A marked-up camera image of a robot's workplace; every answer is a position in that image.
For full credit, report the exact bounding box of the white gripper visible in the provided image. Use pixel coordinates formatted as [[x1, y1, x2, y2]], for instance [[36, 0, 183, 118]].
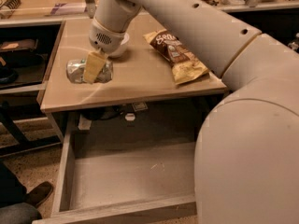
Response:
[[83, 18, 129, 84]]

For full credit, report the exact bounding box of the sea salt chips bag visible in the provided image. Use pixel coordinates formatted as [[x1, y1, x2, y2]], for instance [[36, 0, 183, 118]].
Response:
[[143, 29, 209, 85]]

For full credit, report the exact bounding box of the open grey wooden drawer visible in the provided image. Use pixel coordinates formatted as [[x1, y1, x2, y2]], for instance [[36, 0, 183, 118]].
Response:
[[36, 108, 200, 224]]

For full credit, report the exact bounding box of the white bowl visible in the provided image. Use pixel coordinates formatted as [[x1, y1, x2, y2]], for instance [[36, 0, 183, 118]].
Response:
[[108, 33, 130, 58]]

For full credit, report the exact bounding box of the crushed 7up can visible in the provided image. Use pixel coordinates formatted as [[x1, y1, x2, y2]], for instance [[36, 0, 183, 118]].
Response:
[[66, 59, 113, 84]]

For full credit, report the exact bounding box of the brown shoe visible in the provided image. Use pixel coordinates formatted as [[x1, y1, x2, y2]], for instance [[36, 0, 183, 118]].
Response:
[[25, 181, 53, 207]]

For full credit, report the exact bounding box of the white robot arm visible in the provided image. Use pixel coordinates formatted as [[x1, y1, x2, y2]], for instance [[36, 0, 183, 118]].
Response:
[[90, 0, 299, 224]]

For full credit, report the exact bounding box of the counter cabinet with top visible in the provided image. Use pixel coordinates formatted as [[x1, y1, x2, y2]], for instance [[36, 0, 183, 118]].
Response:
[[36, 12, 228, 142]]

